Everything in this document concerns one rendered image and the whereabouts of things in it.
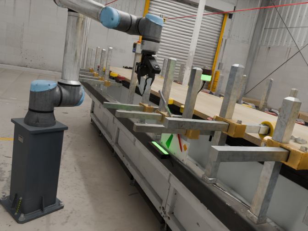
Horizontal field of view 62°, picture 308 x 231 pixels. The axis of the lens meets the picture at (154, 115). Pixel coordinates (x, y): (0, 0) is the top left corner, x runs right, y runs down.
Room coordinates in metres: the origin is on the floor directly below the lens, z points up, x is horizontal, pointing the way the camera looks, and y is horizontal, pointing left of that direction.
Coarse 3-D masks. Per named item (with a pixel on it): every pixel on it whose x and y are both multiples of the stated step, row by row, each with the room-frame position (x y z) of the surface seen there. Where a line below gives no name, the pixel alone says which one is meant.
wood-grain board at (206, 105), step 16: (128, 80) 2.46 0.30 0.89; (160, 80) 3.04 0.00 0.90; (176, 96) 1.86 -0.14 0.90; (208, 96) 2.27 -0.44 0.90; (208, 112) 1.42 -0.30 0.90; (240, 112) 1.67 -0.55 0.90; (256, 112) 1.82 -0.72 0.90; (304, 128) 1.51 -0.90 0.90; (256, 144) 1.02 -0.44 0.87; (304, 144) 1.08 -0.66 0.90
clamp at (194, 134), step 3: (186, 132) 1.13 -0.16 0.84; (189, 132) 1.11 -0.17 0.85; (192, 132) 1.10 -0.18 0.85; (195, 132) 1.11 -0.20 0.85; (198, 132) 1.12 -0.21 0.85; (186, 135) 1.12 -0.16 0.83; (189, 135) 1.10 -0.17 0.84; (192, 135) 1.10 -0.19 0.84; (195, 135) 1.11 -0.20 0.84; (198, 135) 1.12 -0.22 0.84; (189, 138) 1.10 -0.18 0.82; (192, 138) 1.11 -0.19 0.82; (195, 138) 1.11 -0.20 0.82
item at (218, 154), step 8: (216, 152) 0.57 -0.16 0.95; (224, 152) 0.58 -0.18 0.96; (232, 152) 0.59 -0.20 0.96; (240, 152) 0.60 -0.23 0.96; (248, 152) 0.61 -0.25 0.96; (256, 152) 0.63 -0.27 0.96; (264, 152) 0.64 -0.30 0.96; (272, 152) 0.65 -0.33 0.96; (280, 152) 0.67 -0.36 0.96; (288, 152) 0.68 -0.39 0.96; (216, 160) 0.57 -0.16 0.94; (224, 160) 0.58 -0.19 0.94; (232, 160) 0.59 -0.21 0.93; (240, 160) 0.60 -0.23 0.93; (248, 160) 0.62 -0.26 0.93; (256, 160) 0.63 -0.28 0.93; (264, 160) 0.64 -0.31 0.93; (272, 160) 0.66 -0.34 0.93; (280, 160) 0.67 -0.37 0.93
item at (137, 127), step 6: (138, 126) 1.02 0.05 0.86; (144, 126) 1.03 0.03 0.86; (150, 126) 1.04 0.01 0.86; (156, 126) 1.06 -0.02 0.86; (162, 126) 1.07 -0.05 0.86; (150, 132) 1.05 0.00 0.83; (156, 132) 1.06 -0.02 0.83; (162, 132) 1.07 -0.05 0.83; (168, 132) 1.09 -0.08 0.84; (174, 132) 1.10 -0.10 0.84; (180, 132) 1.11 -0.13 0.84; (204, 132) 1.18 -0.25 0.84; (210, 132) 1.19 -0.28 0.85
